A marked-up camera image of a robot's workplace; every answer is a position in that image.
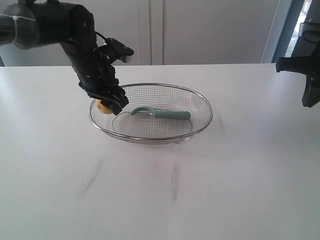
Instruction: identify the oval wire mesh basket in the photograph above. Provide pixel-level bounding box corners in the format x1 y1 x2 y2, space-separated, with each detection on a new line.
88 83 214 145

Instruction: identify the yellow lemon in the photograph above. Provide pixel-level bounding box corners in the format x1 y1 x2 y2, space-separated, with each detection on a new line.
95 99 113 114

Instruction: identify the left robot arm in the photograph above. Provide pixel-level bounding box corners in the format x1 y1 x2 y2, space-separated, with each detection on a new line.
0 0 134 115

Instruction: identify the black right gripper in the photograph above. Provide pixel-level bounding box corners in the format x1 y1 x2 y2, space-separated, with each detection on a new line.
275 22 320 108

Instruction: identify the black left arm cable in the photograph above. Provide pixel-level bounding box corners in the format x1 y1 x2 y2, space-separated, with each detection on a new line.
94 31 108 46

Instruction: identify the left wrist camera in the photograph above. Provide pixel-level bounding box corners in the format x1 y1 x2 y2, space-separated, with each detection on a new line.
99 38 134 65

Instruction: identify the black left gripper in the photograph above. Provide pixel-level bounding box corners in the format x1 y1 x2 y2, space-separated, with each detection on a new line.
61 37 129 116

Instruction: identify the teal handled peeler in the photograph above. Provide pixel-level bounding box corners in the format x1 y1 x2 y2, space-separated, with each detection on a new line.
130 106 191 121

